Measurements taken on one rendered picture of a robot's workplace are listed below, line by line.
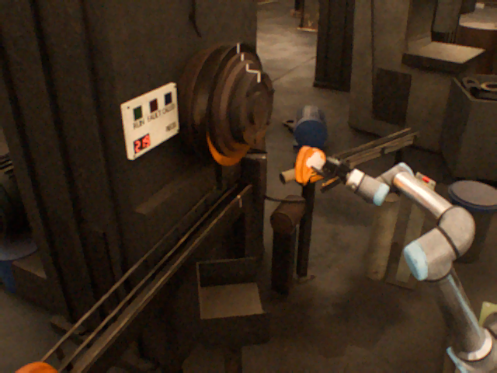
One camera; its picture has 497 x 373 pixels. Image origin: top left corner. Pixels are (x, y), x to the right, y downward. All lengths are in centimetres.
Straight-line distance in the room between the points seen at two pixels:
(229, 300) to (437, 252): 70
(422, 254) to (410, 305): 109
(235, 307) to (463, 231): 77
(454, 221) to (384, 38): 295
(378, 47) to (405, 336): 275
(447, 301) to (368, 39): 308
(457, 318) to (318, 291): 101
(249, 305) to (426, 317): 121
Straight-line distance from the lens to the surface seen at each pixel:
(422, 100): 419
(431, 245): 144
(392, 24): 419
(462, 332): 173
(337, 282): 254
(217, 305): 151
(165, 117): 153
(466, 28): 624
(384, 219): 236
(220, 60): 154
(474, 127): 354
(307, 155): 185
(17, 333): 249
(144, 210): 151
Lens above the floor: 166
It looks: 30 degrees down
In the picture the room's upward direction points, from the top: straight up
